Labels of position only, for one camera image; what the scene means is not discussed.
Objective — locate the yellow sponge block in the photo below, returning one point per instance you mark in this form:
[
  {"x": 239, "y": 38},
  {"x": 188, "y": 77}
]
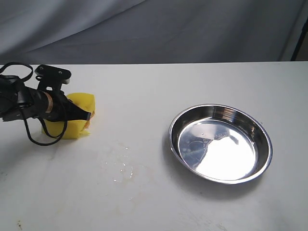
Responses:
[{"x": 77, "y": 127}]

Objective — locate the round steel pan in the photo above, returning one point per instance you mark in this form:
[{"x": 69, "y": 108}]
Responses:
[{"x": 220, "y": 143}]

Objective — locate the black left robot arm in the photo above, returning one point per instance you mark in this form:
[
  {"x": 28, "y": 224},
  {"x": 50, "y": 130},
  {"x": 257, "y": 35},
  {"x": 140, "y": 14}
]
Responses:
[{"x": 14, "y": 98}]

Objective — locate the grey backdrop cloth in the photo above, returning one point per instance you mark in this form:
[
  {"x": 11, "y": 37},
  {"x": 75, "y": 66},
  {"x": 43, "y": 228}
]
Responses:
[{"x": 149, "y": 31}]

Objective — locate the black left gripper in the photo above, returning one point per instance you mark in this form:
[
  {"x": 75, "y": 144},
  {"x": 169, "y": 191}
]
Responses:
[{"x": 53, "y": 107}]

